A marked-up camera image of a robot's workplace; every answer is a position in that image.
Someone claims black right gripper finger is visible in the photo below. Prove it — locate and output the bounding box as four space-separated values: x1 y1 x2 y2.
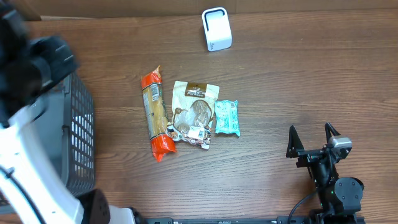
286 125 304 158
325 122 340 141

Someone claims teal snack packet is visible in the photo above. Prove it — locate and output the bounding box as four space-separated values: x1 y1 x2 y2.
215 100 241 137

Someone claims beige brown snack pouch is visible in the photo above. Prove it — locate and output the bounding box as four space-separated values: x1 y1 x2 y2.
167 81 220 150

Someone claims orange biscuit pack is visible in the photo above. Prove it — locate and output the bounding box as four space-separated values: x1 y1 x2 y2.
141 65 177 162

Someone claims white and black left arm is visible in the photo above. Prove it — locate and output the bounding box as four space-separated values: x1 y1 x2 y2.
1 2 144 224

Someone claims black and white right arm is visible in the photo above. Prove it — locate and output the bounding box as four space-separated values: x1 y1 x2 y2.
286 123 365 223

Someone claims white barcode scanner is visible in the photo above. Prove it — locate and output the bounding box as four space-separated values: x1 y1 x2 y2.
201 7 233 52

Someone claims grey plastic shopping basket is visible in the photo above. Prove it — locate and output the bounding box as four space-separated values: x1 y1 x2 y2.
31 73 96 197

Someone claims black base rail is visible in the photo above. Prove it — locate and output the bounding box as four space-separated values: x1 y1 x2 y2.
144 216 315 224

